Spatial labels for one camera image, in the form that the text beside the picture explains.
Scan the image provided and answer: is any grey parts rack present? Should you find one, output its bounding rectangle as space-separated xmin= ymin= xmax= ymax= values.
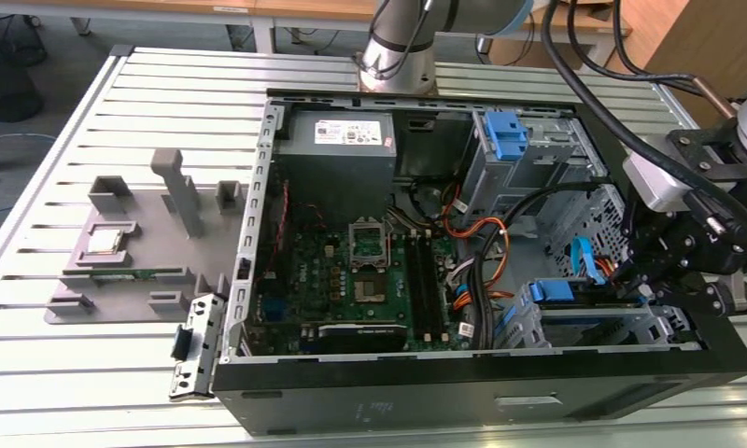
xmin=43 ymin=147 xmax=251 ymax=326

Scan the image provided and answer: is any metal socket cover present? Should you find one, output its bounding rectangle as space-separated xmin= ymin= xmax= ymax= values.
xmin=346 ymin=217 xmax=392 ymax=273

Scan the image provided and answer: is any grey metal disk bay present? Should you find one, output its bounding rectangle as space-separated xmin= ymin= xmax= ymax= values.
xmin=495 ymin=277 xmax=693 ymax=350

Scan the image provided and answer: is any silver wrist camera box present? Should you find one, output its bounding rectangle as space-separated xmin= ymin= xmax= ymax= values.
xmin=622 ymin=151 xmax=693 ymax=214

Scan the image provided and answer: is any red twisted fan wire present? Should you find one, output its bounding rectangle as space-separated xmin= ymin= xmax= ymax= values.
xmin=271 ymin=180 xmax=290 ymax=276

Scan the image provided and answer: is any black mesh wastebasket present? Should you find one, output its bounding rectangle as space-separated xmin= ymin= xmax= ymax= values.
xmin=0 ymin=12 xmax=49 ymax=69

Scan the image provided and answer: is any blue data wire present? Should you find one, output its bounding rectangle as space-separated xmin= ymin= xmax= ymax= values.
xmin=570 ymin=236 xmax=606 ymax=287

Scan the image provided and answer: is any multicoloured power wire bundle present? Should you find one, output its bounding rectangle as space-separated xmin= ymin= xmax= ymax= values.
xmin=384 ymin=179 xmax=603 ymax=351

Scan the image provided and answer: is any grey power supply unit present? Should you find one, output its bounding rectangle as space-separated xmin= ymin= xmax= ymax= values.
xmin=278 ymin=109 xmax=400 ymax=223

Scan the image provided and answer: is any grey card retention bracket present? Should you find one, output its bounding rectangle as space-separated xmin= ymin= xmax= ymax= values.
xmin=167 ymin=291 xmax=227 ymax=402

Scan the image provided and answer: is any CPU socket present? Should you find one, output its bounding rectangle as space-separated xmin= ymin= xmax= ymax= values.
xmin=352 ymin=273 xmax=392 ymax=305

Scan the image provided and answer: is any wooden desk white frame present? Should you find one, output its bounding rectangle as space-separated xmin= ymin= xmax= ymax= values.
xmin=0 ymin=0 xmax=379 ymax=55

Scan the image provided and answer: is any black round bin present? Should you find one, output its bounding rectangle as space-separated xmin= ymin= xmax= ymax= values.
xmin=0 ymin=64 xmax=47 ymax=124

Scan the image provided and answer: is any black graphics card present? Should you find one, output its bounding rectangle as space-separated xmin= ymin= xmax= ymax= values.
xmin=298 ymin=321 xmax=410 ymax=356

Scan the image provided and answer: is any black wrist mount bracket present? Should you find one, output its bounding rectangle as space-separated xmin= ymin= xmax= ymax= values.
xmin=663 ymin=126 xmax=747 ymax=192

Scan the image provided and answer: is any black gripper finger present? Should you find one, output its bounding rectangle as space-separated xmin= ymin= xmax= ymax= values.
xmin=642 ymin=272 xmax=747 ymax=319
xmin=607 ymin=217 xmax=678 ymax=302

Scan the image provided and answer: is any silver CPU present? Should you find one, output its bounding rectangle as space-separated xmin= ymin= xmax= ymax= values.
xmin=91 ymin=228 xmax=125 ymax=256

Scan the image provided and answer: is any green RAM stick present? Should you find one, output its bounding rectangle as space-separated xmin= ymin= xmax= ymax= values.
xmin=61 ymin=266 xmax=181 ymax=284

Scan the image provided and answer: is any black PC case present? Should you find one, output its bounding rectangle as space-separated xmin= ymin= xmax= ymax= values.
xmin=209 ymin=87 xmax=747 ymax=438

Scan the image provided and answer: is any green motherboard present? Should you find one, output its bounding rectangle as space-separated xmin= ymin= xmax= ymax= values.
xmin=248 ymin=218 xmax=478 ymax=354

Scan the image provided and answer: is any grey metal drive cage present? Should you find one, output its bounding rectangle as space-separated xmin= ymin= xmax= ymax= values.
xmin=463 ymin=107 xmax=603 ymax=228

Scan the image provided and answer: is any wooden cabinet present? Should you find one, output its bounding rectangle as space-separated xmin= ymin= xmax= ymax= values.
xmin=645 ymin=0 xmax=747 ymax=127

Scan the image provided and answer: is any blue plastic drive latch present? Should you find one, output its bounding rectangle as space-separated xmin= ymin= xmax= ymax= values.
xmin=483 ymin=110 xmax=530 ymax=161

